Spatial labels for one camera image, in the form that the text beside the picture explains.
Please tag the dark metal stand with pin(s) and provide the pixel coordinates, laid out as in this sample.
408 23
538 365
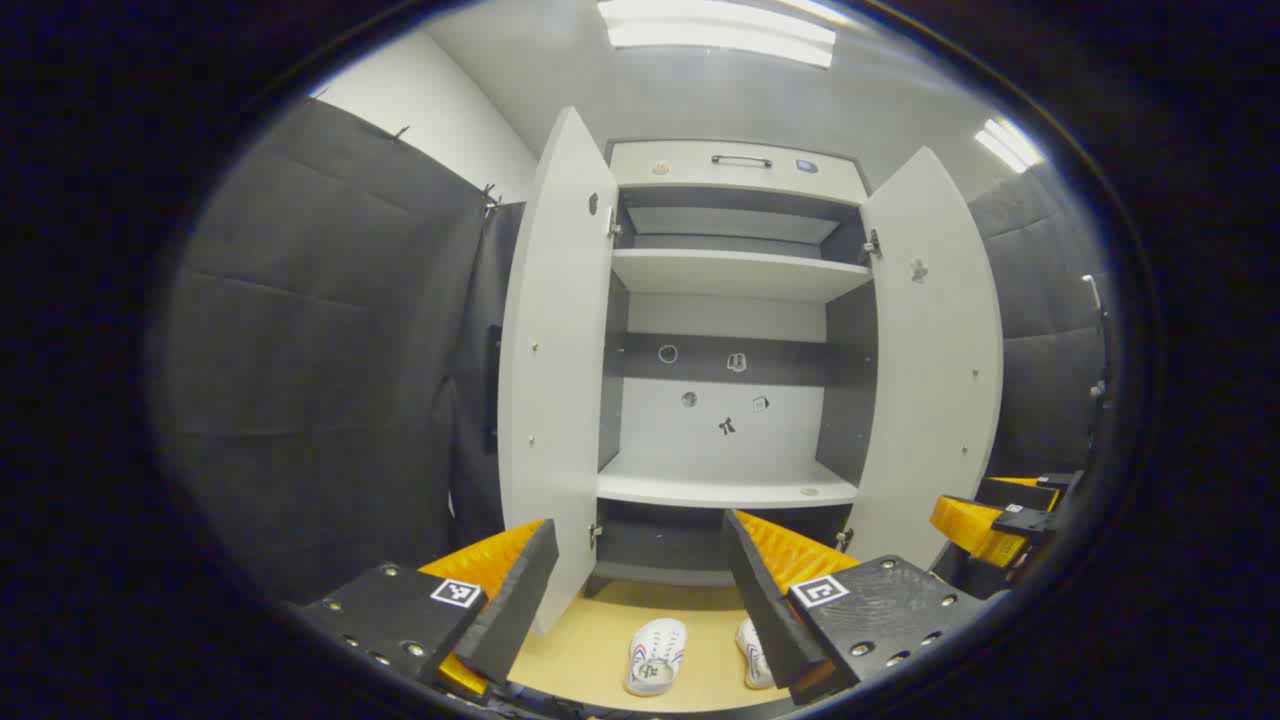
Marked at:
1097 330

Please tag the white canvas shoe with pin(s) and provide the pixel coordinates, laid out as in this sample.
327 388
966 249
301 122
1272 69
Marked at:
655 655
752 655

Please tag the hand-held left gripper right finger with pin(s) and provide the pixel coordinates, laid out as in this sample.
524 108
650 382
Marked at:
765 610

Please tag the white cabinet drawer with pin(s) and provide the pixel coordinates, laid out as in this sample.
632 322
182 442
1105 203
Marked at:
690 175

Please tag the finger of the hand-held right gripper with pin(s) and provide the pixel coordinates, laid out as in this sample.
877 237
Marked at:
1030 492
975 525

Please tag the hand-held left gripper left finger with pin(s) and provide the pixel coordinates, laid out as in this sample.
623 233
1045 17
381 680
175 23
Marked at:
515 600

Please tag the white shoe cabinet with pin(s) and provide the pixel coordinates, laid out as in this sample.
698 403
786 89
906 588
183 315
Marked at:
730 480

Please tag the white shoe cabinet door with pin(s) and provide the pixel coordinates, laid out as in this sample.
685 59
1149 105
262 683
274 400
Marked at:
930 400
555 400

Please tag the black backdrop cloth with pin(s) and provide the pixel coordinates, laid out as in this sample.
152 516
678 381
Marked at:
320 380

